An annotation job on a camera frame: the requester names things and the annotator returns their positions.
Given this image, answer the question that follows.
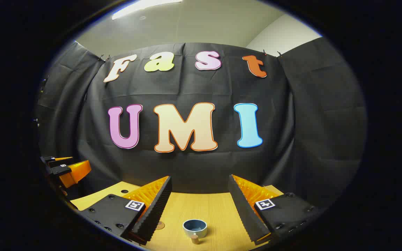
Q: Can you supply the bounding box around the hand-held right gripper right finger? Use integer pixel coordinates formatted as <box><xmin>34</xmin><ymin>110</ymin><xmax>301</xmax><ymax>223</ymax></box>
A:
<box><xmin>228</xmin><ymin>174</ymin><xmax>322</xmax><ymax>244</ymax></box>

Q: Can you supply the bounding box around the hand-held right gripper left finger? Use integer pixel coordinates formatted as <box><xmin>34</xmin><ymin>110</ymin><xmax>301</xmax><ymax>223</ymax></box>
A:
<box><xmin>79</xmin><ymin>176</ymin><xmax>173</xmax><ymax>245</ymax></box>

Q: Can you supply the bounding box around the blue-grey cup with wooden handle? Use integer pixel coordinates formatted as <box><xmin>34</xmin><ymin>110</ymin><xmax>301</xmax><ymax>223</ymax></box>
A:
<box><xmin>183</xmin><ymin>219</ymin><xmax>208</xmax><ymax>245</ymax></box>

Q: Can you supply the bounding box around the wooden desktop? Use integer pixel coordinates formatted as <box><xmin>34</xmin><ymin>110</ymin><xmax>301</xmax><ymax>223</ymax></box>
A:
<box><xmin>70</xmin><ymin>181</ymin><xmax>285</xmax><ymax>251</ymax></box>

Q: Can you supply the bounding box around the black backdrop cloth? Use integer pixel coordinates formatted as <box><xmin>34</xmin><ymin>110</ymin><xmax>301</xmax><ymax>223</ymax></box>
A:
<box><xmin>35</xmin><ymin>37</ymin><xmax>367</xmax><ymax>210</ymax></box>

